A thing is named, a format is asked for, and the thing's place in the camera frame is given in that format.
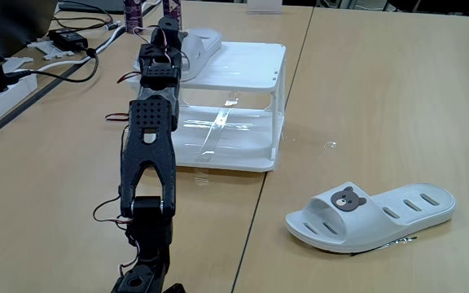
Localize white bear slipper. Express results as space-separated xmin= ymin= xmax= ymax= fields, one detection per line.
xmin=134 ymin=27 xmax=223 ymax=83
xmin=285 ymin=181 xmax=458 ymax=254

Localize white plastic shelf box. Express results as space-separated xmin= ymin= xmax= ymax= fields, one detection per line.
xmin=126 ymin=40 xmax=288 ymax=173

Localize purple drink can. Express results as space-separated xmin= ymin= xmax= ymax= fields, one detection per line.
xmin=162 ymin=0 xmax=183 ymax=26
xmin=123 ymin=0 xmax=144 ymax=34

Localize dark flat device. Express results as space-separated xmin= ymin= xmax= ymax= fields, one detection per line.
xmin=58 ymin=0 xmax=126 ymax=15

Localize white card stand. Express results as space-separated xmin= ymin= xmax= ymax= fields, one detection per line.
xmin=246 ymin=0 xmax=283 ymax=15

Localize black power adapter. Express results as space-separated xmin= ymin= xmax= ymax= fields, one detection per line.
xmin=47 ymin=28 xmax=90 ymax=52

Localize white printed plastic part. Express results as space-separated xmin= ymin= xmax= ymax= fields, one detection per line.
xmin=1 ymin=56 xmax=34 ymax=75
xmin=26 ymin=40 xmax=75 ymax=62

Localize white power strip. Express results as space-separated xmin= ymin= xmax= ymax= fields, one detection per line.
xmin=0 ymin=72 xmax=39 ymax=138

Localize dark chair base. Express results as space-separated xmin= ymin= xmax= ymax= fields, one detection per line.
xmin=383 ymin=0 xmax=469 ymax=15

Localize white cable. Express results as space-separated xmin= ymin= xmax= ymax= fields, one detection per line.
xmin=41 ymin=24 xmax=128 ymax=68

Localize black looped cables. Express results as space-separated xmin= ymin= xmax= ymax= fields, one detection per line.
xmin=52 ymin=0 xmax=116 ymax=34

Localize black power cable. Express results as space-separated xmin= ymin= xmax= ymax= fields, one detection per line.
xmin=12 ymin=46 xmax=101 ymax=85

